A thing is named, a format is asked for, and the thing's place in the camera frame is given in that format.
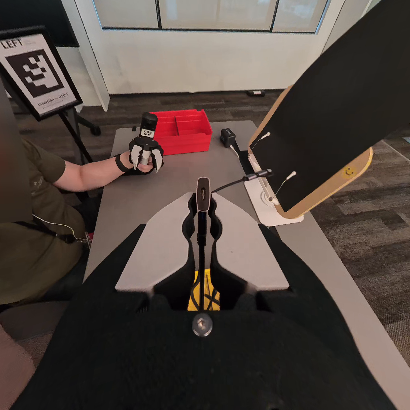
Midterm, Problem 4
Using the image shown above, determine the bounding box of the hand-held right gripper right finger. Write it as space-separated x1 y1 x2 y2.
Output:
210 193 290 291

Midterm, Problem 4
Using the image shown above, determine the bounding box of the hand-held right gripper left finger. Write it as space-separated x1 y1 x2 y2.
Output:
115 192 196 293

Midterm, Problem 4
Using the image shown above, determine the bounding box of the red plastic bin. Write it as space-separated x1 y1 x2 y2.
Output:
149 109 213 156

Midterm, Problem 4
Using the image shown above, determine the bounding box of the yellow plastic bin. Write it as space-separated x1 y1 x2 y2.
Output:
187 271 221 311

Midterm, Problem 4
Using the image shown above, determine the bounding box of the bundle of black cables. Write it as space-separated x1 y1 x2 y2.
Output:
190 274 221 311

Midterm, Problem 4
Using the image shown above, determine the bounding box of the grey usb hub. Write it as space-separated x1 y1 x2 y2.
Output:
196 177 211 212

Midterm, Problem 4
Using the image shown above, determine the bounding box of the thin black hub cable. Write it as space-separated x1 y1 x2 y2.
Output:
210 169 274 193

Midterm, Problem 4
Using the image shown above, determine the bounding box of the person's right forearm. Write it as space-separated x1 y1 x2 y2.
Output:
0 324 36 410

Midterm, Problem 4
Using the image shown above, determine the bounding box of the person's left forearm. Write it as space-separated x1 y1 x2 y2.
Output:
53 155 129 193

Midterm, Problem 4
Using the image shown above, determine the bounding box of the person's left hand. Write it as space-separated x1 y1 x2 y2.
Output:
126 151 155 175

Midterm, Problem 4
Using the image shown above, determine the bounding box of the black white marker sign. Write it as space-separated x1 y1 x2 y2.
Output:
0 26 101 164

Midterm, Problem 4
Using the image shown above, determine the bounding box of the person's olive shirt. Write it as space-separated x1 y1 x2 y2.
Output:
0 138 85 305

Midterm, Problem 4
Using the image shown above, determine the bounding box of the large window with blinds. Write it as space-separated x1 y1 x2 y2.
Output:
93 0 330 33

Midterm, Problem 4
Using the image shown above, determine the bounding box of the wooden board with black panel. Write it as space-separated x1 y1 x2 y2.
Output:
247 0 410 220

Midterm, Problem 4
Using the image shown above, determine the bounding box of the thin white cable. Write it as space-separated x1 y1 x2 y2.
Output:
32 214 87 241

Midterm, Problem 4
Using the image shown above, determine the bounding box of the black strap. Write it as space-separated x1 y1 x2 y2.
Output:
14 221 76 244

